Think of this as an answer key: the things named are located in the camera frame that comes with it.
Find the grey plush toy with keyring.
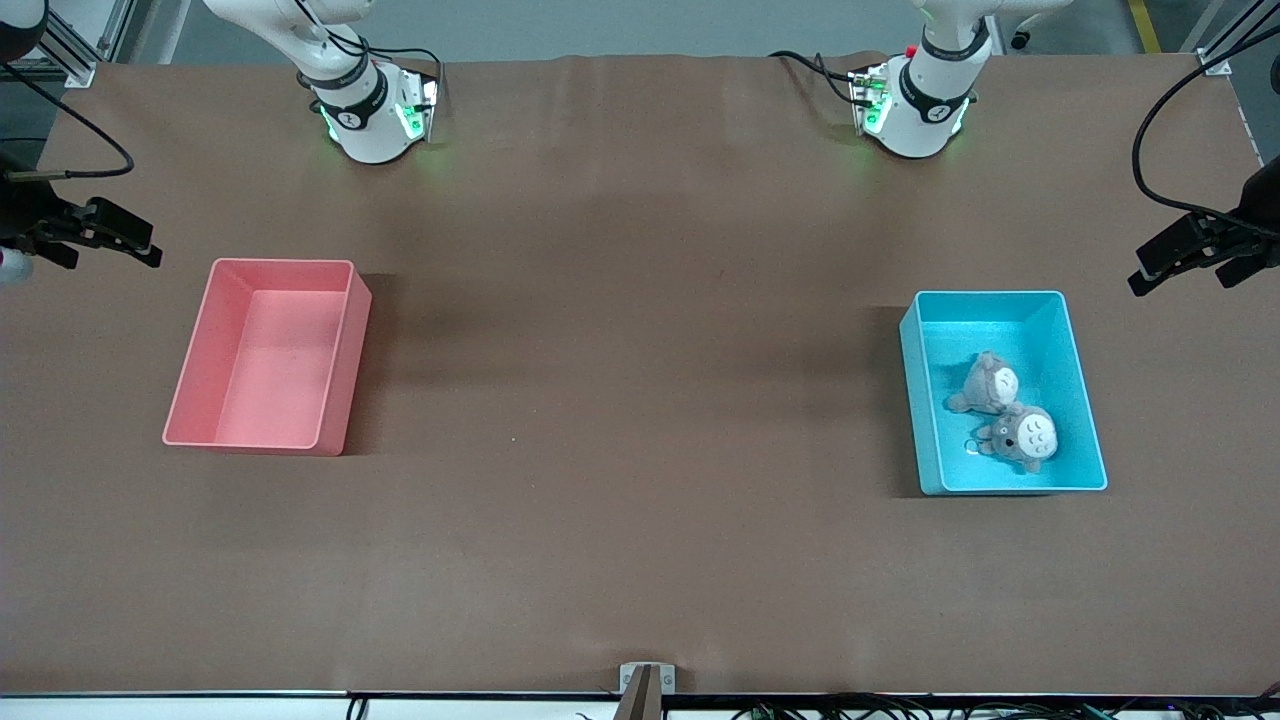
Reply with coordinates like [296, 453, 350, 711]
[965, 402, 1059, 475]

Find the pink plastic box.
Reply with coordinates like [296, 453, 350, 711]
[162, 258, 373, 457]

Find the blue plastic box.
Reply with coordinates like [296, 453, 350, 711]
[898, 290, 1109, 497]

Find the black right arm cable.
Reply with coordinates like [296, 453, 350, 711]
[0, 60, 137, 182]

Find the long black left arm cable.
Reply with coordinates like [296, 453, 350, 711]
[1131, 0, 1280, 229]

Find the aluminium frame profile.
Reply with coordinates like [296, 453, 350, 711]
[40, 0, 136, 89]
[1195, 0, 1280, 76]

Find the black left base cable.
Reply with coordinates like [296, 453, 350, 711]
[768, 50, 863, 106]

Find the metal table edge bracket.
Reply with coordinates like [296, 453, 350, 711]
[619, 662, 677, 720]

